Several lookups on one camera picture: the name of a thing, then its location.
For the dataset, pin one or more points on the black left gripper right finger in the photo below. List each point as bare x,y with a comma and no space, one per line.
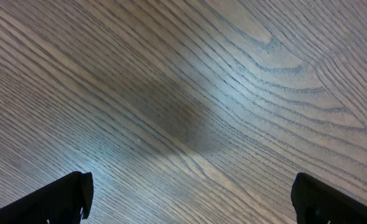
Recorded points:
318,203

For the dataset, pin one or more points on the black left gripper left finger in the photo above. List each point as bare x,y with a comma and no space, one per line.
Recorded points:
66,200

